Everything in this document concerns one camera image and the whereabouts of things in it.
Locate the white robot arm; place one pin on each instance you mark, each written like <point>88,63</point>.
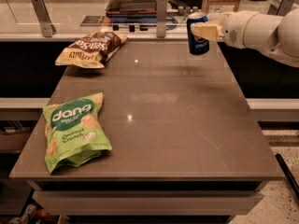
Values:
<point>276,37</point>

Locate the orange framed tray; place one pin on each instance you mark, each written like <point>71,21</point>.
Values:
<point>131,7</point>

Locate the blue pepsi can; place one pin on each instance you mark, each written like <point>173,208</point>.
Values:
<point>197,44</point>

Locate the right metal glass bracket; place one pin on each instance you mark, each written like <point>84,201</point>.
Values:
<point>280,8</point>

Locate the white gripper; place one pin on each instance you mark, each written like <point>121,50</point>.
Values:
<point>234,27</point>

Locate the black rod on floor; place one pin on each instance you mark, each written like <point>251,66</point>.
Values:
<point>288,174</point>

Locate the brown chip bag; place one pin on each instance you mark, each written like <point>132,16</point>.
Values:
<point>92,50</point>

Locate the metal glass bracket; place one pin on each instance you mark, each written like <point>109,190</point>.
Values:
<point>42,14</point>
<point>161,13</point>
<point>280,8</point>

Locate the left metal glass bracket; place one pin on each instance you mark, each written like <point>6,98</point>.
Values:
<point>42,14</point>

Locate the middle metal glass bracket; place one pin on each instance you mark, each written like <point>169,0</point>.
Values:
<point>161,13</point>

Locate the green dang chip bag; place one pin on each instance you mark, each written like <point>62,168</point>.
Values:
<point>73,132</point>

